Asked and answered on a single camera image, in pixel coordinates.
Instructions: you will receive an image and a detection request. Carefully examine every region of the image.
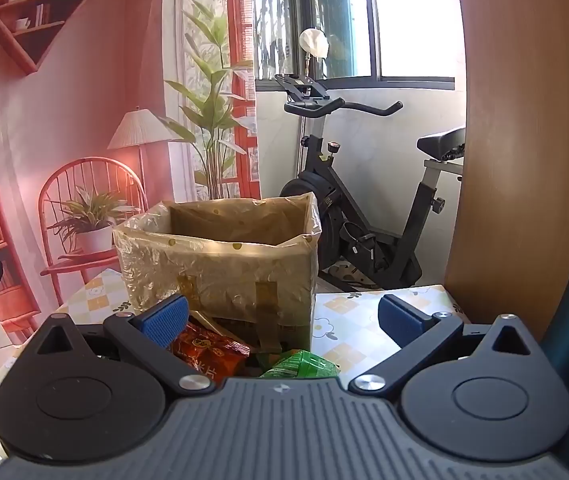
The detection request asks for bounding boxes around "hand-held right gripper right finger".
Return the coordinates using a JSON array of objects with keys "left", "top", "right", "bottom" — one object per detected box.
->
[{"left": 348, "top": 294, "right": 545, "bottom": 395}]

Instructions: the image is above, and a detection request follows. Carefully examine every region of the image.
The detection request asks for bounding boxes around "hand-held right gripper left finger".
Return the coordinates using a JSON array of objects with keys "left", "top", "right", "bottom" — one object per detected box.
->
[{"left": 28, "top": 294, "right": 215, "bottom": 395}]

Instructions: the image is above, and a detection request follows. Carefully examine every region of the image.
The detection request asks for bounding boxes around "red snack packet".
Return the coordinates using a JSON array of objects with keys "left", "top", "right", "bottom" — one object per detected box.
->
[{"left": 169, "top": 320, "right": 252, "bottom": 383}]

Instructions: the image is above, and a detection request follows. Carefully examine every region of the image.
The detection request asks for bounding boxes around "plastic-lined cardboard box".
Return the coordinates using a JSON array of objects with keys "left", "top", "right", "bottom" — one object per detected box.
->
[{"left": 113, "top": 191, "right": 322, "bottom": 353}]

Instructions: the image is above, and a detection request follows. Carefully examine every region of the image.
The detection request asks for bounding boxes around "green snack packet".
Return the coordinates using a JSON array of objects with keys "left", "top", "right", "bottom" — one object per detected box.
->
[{"left": 257, "top": 349, "right": 341, "bottom": 380}]

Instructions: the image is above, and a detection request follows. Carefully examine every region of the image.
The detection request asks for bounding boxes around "patterned floor mat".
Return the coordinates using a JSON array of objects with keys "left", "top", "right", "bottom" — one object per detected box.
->
[{"left": 323, "top": 259, "right": 391, "bottom": 291}]

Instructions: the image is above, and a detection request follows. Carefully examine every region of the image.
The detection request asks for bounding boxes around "black exercise bike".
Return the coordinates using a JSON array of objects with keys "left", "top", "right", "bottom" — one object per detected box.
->
[{"left": 273, "top": 72, "right": 467, "bottom": 291}]

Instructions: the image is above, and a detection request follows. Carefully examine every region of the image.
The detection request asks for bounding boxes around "wooden board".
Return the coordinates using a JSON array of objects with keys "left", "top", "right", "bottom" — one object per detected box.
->
[{"left": 444, "top": 0, "right": 569, "bottom": 346}]

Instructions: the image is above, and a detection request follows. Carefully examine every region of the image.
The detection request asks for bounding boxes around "white cap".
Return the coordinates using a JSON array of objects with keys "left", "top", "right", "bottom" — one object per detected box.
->
[{"left": 298, "top": 28, "right": 330, "bottom": 59}]

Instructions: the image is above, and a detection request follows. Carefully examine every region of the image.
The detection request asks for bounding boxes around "dark framed window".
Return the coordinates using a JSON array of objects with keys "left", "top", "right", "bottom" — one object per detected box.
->
[{"left": 252, "top": 0, "right": 465, "bottom": 92}]

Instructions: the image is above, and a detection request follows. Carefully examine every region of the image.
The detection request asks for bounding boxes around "pink room wall poster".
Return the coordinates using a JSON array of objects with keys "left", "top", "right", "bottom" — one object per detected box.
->
[{"left": 0, "top": 0, "right": 261, "bottom": 351}]

